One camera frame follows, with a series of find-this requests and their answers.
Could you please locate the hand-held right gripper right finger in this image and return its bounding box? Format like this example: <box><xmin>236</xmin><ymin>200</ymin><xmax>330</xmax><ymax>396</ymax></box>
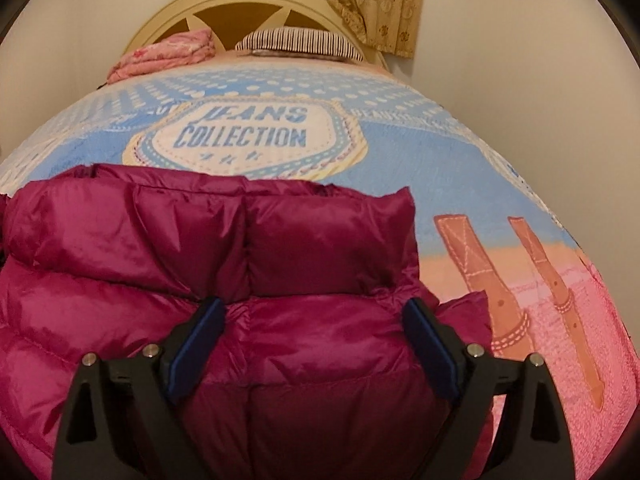
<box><xmin>402</xmin><ymin>298</ymin><xmax>577</xmax><ymax>480</ymax></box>

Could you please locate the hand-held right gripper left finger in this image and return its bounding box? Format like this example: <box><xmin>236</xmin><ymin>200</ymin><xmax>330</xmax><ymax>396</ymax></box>
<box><xmin>51</xmin><ymin>297</ymin><xmax>227</xmax><ymax>480</ymax></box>

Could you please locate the magenta quilted down jacket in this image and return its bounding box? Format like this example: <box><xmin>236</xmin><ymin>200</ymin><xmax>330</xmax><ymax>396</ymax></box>
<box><xmin>0</xmin><ymin>162</ymin><xmax>496</xmax><ymax>480</ymax></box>

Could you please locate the bed with pink blue cover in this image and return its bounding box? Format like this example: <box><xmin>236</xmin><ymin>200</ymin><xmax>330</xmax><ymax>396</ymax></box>
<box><xmin>0</xmin><ymin>54</ymin><xmax>632</xmax><ymax>480</ymax></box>

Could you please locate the folded pink quilt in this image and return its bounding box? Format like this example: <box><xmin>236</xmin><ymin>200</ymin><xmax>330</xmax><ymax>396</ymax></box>
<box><xmin>108</xmin><ymin>29</ymin><xmax>216</xmax><ymax>84</ymax></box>

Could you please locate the striped pillow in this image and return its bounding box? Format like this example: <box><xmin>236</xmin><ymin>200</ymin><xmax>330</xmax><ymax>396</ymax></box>
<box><xmin>235</xmin><ymin>27</ymin><xmax>365</xmax><ymax>62</ymax></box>

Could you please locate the cream wooden bed headboard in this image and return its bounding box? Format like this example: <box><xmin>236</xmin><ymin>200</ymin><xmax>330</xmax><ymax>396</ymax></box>
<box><xmin>121</xmin><ymin>0</ymin><xmax>388</xmax><ymax>67</ymax></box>

